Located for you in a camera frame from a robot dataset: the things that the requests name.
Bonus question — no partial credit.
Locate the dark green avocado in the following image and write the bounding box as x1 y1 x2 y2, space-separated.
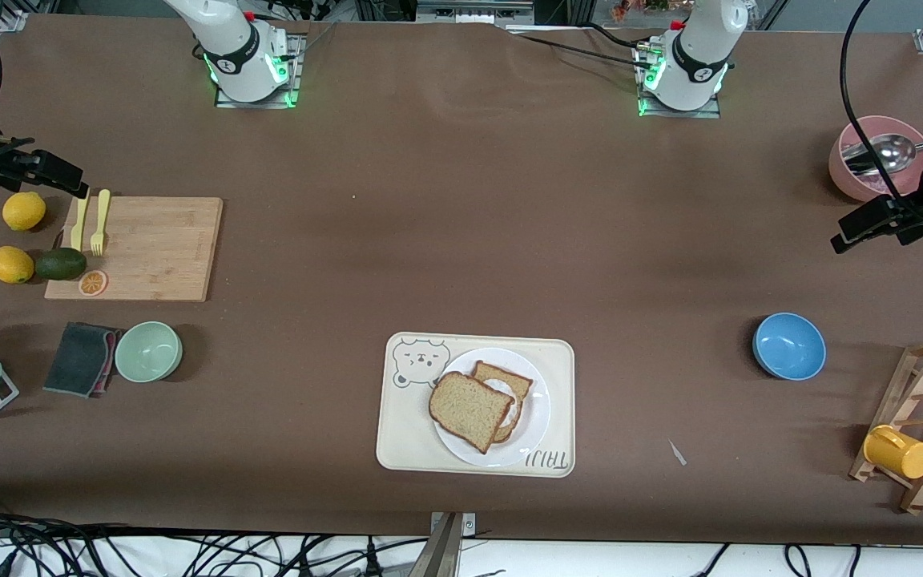
34 247 88 281

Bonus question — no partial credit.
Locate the blue bowl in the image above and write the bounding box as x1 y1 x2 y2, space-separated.
752 313 827 381

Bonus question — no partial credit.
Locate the brown toast slice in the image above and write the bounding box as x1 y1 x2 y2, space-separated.
471 361 534 444

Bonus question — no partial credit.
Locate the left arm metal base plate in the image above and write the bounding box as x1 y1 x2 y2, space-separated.
634 40 723 119

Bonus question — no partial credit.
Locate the black base power cable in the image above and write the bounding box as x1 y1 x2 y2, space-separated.
502 24 651 69

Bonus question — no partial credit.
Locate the white round plate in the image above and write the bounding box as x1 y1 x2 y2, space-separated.
433 348 552 468

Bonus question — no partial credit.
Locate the light wholegrain bread slice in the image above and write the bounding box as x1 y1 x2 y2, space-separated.
429 371 516 455

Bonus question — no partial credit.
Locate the yellow plastic fork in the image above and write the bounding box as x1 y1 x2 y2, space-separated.
91 189 111 257

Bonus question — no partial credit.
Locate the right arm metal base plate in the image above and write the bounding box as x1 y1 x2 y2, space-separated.
215 32 303 109

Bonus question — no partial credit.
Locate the grey metal camera bracket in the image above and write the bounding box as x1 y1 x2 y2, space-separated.
417 511 478 577

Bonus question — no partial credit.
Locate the pink bowl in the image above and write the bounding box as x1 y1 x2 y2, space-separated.
828 115 923 204

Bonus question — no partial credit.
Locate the metal ladle spoon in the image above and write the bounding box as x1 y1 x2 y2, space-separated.
840 131 923 177

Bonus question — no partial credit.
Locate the yellow mug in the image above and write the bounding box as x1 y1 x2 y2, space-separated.
863 425 923 480

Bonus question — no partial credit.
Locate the black cable bundle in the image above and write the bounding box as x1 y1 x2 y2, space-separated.
0 493 430 577

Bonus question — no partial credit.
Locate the yellow plastic knife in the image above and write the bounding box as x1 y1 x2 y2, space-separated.
71 189 91 251

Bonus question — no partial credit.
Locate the pink folded cloth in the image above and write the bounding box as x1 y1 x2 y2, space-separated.
97 329 120 395

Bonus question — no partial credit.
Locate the yellow lemon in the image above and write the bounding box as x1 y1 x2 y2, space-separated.
0 245 35 285
2 192 47 232

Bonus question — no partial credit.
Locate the fried egg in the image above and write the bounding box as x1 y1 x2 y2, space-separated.
484 381 523 430

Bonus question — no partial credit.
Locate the bamboo cutting board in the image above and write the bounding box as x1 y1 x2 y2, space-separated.
44 196 224 303

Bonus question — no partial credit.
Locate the mint green bowl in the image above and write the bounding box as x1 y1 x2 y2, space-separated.
115 321 183 384

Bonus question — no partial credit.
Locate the dark grey folded cloth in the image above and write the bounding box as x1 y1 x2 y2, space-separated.
42 322 114 398

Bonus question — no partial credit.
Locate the beige bear print tray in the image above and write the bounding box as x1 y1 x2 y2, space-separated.
376 332 576 479

